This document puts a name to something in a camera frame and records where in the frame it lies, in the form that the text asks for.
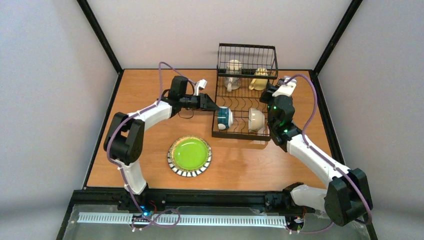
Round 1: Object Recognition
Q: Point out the white bowl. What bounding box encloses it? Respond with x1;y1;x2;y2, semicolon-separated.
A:
248;108;265;132
217;106;234;131

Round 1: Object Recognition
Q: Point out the tall patterned ceramic cup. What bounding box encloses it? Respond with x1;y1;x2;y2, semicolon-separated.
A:
224;59;242;92

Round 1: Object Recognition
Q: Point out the black wire dish rack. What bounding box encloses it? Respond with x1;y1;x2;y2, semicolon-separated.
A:
211;43;278;141

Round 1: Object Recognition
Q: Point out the yellow ceramic mug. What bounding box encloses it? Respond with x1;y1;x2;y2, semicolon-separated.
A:
248;67;269;91

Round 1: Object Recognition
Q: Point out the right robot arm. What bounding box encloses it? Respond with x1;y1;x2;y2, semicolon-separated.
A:
259;83;373;227

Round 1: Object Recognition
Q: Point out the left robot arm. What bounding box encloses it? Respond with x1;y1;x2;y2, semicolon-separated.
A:
103;75;219;195

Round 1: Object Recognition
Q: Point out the green plate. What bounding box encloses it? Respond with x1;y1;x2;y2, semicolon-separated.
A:
171;136;210;171

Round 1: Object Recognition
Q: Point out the striped plate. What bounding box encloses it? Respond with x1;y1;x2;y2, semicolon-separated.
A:
167;135;212;178

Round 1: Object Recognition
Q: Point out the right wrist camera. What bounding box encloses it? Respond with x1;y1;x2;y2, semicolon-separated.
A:
272;76;297;97

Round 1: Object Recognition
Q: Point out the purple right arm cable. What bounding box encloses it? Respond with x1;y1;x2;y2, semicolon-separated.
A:
281;73;373;235

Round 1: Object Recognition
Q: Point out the white cable duct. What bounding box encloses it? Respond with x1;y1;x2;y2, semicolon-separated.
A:
76;212;287;228

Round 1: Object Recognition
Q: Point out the black enclosure frame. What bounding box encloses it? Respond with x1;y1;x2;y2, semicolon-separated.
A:
57;0;362;240

